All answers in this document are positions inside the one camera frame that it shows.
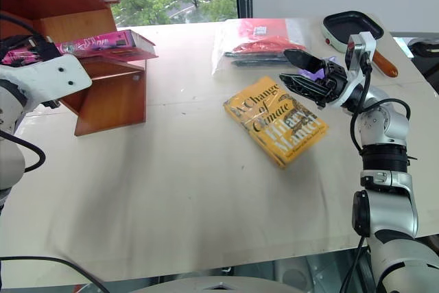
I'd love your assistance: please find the dark chair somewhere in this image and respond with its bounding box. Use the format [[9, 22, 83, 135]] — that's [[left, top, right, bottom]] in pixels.
[[407, 36, 439, 85]]

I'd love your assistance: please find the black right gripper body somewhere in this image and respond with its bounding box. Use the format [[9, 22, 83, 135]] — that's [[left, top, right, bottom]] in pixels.
[[316, 60, 350, 108]]

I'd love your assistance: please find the clear plastic bag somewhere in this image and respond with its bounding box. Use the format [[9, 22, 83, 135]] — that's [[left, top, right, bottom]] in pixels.
[[211, 18, 311, 76]]

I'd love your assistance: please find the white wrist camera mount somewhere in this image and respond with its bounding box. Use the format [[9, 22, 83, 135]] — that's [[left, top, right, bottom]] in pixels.
[[0, 54, 93, 109], [337, 32, 377, 108]]

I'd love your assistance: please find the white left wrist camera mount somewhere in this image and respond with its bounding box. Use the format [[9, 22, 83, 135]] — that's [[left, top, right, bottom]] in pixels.
[[0, 54, 93, 109]]

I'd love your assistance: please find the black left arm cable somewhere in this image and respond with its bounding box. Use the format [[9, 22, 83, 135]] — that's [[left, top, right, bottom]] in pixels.
[[0, 11, 62, 174]]

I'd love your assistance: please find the small purple object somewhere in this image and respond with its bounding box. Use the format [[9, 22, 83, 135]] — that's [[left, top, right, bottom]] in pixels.
[[298, 55, 339, 82]]

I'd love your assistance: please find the pink paperback book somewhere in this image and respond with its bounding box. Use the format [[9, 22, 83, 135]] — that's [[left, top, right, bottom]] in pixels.
[[0, 30, 157, 65]]

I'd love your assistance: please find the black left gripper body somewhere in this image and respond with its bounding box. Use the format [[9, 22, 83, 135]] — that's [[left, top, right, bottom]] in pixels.
[[0, 36, 37, 65]]

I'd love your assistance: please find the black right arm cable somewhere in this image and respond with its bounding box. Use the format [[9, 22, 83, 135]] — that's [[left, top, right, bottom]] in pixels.
[[349, 54, 412, 156]]

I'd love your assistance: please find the red-brown wooden bookshelf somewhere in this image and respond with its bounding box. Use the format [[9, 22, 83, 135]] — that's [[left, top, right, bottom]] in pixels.
[[0, 0, 159, 137]]

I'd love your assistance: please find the yellow hardcover book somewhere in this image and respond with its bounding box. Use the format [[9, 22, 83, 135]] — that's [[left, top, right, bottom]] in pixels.
[[223, 75, 331, 169]]

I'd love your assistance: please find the black loose cable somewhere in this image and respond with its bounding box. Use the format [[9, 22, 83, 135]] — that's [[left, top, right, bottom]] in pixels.
[[0, 255, 110, 293]]

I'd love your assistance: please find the red packet in bag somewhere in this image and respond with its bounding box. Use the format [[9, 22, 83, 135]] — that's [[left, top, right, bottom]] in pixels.
[[231, 19, 308, 54]]

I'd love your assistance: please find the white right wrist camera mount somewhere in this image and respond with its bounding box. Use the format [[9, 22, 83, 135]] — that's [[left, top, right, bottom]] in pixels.
[[337, 32, 377, 108]]

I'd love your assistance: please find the black square pan wooden handle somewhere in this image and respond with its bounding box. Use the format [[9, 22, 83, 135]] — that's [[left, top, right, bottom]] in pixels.
[[321, 10, 399, 79]]

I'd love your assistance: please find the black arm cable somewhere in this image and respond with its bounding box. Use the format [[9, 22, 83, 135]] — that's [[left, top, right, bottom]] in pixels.
[[0, 11, 62, 174], [349, 54, 412, 156]]

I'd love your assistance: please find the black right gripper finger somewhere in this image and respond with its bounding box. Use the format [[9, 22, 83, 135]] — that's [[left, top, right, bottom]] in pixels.
[[283, 49, 327, 73], [278, 73, 326, 104]]

